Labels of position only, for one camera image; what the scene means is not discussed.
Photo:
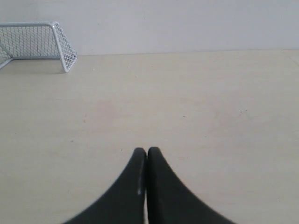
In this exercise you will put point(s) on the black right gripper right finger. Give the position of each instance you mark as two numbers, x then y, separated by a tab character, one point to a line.
169	201

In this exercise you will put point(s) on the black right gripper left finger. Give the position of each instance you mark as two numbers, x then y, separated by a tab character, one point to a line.
123	202

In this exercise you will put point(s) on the white miniature soccer goal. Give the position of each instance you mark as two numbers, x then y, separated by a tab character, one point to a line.
35	41

